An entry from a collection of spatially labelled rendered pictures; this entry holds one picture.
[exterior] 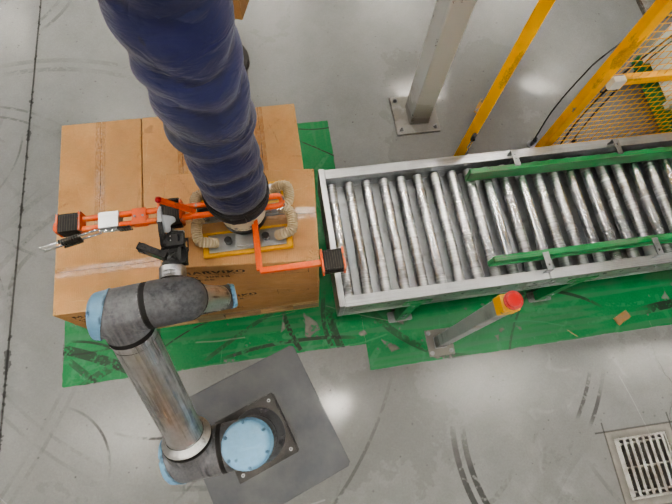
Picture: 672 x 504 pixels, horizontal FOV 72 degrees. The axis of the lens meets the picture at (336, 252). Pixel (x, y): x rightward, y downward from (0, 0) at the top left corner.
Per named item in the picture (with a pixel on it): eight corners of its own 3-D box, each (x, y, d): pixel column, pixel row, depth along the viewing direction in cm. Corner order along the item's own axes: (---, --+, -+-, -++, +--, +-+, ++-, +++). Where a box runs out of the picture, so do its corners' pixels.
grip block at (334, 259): (342, 250, 168) (343, 245, 163) (346, 273, 165) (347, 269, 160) (319, 253, 167) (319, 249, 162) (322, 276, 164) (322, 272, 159)
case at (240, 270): (313, 208, 229) (313, 168, 191) (318, 287, 215) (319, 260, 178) (189, 214, 225) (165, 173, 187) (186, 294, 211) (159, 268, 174)
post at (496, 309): (444, 335, 266) (516, 292, 171) (446, 347, 264) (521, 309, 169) (432, 337, 265) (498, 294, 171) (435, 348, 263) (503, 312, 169)
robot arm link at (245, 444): (281, 457, 154) (275, 466, 137) (230, 469, 153) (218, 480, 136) (273, 410, 158) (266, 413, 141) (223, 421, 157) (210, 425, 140)
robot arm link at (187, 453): (227, 484, 145) (140, 305, 102) (171, 497, 144) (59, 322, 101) (227, 441, 158) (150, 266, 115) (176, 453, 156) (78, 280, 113)
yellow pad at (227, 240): (290, 224, 182) (290, 219, 177) (293, 248, 178) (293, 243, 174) (202, 235, 179) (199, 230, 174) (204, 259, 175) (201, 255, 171)
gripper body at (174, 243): (188, 236, 168) (190, 267, 165) (164, 239, 168) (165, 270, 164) (182, 228, 161) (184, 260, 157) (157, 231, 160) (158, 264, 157)
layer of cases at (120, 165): (296, 144, 286) (294, 103, 248) (318, 300, 254) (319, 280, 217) (95, 165, 275) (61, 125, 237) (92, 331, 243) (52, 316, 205)
